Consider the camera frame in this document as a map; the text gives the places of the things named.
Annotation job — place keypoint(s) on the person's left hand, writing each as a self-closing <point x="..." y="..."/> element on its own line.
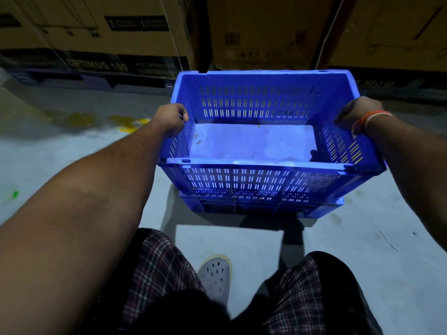
<point x="171" y="118"/>

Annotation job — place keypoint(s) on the person's right hand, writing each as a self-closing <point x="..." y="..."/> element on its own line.
<point x="356" y="111"/>

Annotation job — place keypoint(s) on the blue crate with solid bottom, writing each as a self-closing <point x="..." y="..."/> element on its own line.
<point x="251" y="139"/>

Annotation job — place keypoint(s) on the blue crate with lattice bottom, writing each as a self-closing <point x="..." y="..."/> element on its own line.
<point x="314" y="210"/>

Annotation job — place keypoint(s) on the person's left forearm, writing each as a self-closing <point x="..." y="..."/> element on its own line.
<point x="70" y="223"/>

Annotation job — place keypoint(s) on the person's right forearm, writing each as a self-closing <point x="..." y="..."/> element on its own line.
<point x="419" y="163"/>

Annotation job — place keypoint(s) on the person's left grey clog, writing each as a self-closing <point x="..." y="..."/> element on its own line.
<point x="216" y="275"/>

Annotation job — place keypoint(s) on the orange wristband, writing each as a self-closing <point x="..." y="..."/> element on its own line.
<point x="370" y="116"/>

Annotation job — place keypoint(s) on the large cardboard box louvre print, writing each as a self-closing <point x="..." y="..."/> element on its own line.
<point x="139" y="41"/>

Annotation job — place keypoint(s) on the dark blue pallet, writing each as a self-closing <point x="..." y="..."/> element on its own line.
<point x="52" y="78"/>

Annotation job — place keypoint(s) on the dark plaid trousers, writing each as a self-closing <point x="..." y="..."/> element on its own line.
<point x="157" y="268"/>

